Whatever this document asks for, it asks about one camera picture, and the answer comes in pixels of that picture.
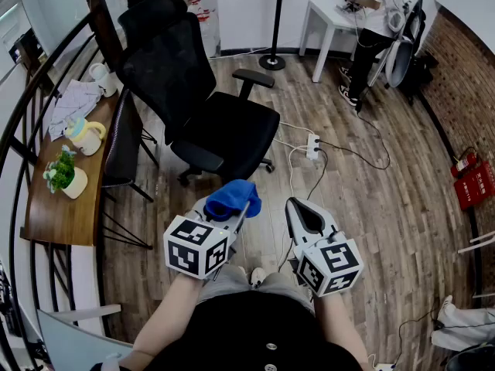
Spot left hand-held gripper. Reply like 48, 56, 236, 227
162, 198, 251, 281

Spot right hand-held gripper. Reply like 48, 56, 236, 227
285, 197, 365, 298

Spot blue cloth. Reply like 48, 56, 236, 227
203, 179, 263, 220

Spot black mesh office chair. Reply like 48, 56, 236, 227
115, 12, 217, 146

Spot person's right forearm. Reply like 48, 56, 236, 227
312, 291, 372, 371

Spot person's left forearm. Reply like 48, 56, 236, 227
131, 272, 206, 365

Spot black wheeled chair base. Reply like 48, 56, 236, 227
177, 159, 276, 187

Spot black chair armrest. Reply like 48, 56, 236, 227
169, 140, 225, 172
232, 68, 275, 100

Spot person's white shoe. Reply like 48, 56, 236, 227
249, 267, 267, 289

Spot black chair seat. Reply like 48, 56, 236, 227
169, 90, 282, 177

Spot dark chair with patterned trim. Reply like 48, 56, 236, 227
101, 87, 159, 203

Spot person's black shirt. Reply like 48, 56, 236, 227
92, 290, 364, 371

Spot cream pitcher with blue lid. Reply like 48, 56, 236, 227
64, 116, 108, 157

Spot green plant in cream pot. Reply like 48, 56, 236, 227
43, 145, 89, 200

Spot wooden table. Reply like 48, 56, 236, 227
19, 87, 154, 250

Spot red fire extinguisher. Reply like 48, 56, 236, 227
450, 147, 479, 179

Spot red fire equipment box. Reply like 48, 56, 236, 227
452, 160, 495, 211

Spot white jug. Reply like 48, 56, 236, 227
88, 63, 118, 98

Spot white checked fabric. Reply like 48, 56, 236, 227
48, 79, 104, 142

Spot black backpack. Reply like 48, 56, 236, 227
401, 52, 440, 106

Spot grey office chair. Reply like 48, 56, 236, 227
370, 0, 426, 88

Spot black coat stand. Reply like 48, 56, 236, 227
258, 0, 299, 72

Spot white desk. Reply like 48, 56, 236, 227
36, 303, 135, 371

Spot white table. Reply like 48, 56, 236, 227
299, 0, 387, 83

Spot black mesh chair headrest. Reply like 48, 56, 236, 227
118, 0, 189, 48

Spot black curved railing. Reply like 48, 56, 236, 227
0, 12, 105, 371

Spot white cable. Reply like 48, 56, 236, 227
272, 121, 310, 199

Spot black cable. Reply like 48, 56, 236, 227
316, 102, 391, 170

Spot dark wooden railing post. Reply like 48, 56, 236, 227
84, 0, 125, 73

